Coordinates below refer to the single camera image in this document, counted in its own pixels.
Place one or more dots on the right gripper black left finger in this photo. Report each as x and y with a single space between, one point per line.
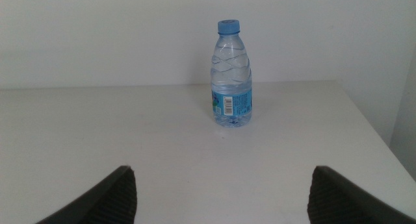
110 201

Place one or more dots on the clear water bottle blue cap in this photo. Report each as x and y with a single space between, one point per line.
231 74

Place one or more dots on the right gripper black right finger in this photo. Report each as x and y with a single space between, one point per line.
341 201

